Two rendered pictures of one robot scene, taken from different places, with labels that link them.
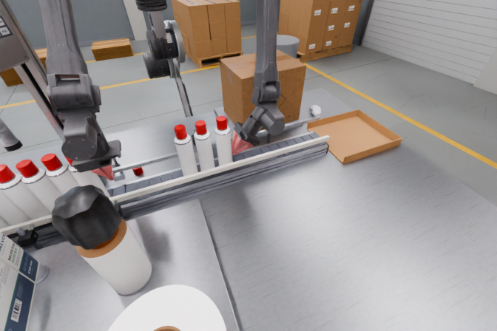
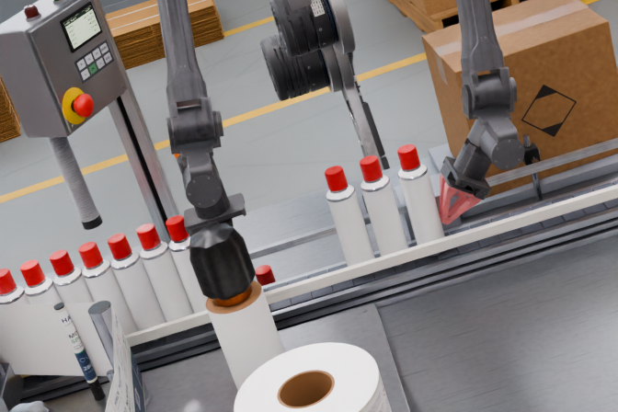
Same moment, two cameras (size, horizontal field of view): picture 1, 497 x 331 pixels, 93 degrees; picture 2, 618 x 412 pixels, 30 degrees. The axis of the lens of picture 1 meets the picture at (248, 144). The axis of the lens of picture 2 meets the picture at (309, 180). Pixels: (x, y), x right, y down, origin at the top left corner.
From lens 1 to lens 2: 1.21 m
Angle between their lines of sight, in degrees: 24
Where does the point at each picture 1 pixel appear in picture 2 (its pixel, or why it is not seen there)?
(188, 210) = (355, 319)
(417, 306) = not seen: outside the picture
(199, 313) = (349, 360)
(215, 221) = (406, 342)
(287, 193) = (557, 293)
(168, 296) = (314, 351)
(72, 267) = (183, 391)
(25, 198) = (112, 296)
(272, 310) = not seen: outside the picture
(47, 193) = (141, 290)
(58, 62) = (179, 87)
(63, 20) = (185, 37)
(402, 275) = not seen: outside the picture
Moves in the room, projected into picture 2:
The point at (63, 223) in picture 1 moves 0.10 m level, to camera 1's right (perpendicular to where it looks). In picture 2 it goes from (203, 255) to (268, 247)
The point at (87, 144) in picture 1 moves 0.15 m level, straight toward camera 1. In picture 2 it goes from (212, 184) to (249, 215)
